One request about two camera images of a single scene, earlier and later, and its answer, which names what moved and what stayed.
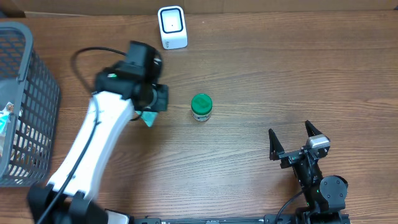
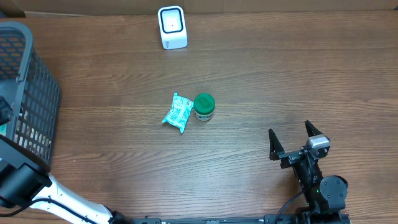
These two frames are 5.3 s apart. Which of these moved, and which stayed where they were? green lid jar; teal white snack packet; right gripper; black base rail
Moved: teal white snack packet
Stayed: right gripper; black base rail; green lid jar
